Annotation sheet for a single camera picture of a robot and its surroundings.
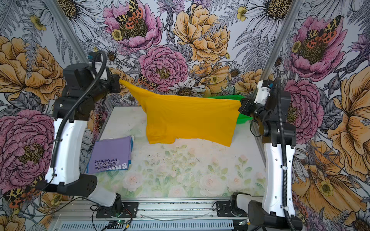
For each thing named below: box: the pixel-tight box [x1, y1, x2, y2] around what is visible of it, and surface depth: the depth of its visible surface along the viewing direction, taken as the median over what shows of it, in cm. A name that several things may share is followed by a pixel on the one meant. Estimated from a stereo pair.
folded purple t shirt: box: [88, 136, 132, 174], surface depth 89 cm
